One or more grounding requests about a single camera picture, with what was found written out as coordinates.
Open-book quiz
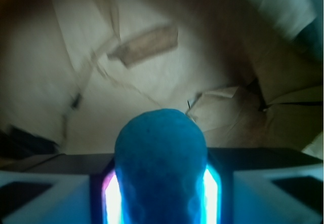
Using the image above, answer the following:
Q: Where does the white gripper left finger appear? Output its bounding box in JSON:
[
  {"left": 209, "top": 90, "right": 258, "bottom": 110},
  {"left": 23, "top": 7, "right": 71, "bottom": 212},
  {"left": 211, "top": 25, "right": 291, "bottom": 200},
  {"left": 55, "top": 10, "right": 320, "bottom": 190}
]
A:
[{"left": 1, "top": 170, "right": 120, "bottom": 223}]

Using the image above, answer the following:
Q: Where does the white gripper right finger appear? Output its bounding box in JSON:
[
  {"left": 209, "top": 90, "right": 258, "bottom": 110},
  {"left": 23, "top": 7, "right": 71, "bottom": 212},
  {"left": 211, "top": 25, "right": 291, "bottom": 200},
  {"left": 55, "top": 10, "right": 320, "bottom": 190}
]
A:
[{"left": 204, "top": 165, "right": 323, "bottom": 223}]

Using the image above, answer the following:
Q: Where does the blue ball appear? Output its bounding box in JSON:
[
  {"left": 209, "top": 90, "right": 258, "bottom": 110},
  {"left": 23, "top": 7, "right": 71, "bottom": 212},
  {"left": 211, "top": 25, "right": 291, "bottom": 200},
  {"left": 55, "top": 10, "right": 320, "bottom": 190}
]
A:
[{"left": 114, "top": 109, "right": 208, "bottom": 223}]

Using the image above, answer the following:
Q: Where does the brown paper bag bin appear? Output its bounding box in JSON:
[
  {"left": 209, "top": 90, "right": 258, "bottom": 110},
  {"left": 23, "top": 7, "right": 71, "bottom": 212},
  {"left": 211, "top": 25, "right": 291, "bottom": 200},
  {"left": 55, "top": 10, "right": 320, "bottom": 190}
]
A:
[{"left": 1, "top": 0, "right": 323, "bottom": 154}]

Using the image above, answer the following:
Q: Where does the brown wood piece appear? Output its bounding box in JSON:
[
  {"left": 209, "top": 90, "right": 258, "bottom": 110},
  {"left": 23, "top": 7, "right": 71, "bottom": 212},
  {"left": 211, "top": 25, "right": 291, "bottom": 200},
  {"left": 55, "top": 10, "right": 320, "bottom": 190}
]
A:
[{"left": 107, "top": 24, "right": 179, "bottom": 68}]

